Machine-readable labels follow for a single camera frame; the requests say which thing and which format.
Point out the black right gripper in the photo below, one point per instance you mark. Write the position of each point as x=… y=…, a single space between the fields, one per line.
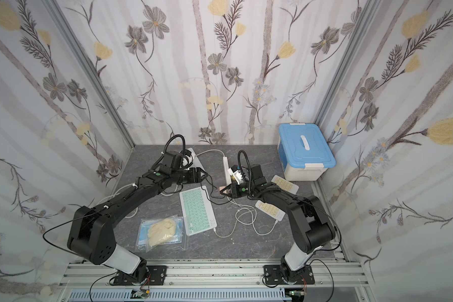
x=233 y=190

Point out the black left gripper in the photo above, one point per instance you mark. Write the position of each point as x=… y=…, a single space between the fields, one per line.
x=192 y=175

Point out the white power strip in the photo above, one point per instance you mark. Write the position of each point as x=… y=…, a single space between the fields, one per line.
x=226 y=169

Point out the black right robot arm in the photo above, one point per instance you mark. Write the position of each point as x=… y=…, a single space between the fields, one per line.
x=328 y=230

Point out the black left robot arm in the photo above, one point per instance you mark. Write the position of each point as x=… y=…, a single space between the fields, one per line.
x=92 y=231

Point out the bagged blue masks and gloves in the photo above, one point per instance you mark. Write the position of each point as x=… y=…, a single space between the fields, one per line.
x=165 y=232

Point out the blue lid storage box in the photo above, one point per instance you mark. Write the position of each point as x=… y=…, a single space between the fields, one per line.
x=303 y=152

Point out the far green wireless keyboard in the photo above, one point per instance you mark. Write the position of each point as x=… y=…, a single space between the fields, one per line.
x=196 y=162

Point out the green wireless keyboard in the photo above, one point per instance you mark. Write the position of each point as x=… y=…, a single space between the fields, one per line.
x=196 y=162
x=197 y=211

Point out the near green wireless keyboard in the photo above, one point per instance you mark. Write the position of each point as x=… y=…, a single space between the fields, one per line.
x=197 y=211

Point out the yellow wireless keyboard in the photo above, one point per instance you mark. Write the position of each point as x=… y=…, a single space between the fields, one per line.
x=270 y=209

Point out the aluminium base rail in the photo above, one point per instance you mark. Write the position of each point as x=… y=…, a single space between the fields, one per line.
x=218 y=280

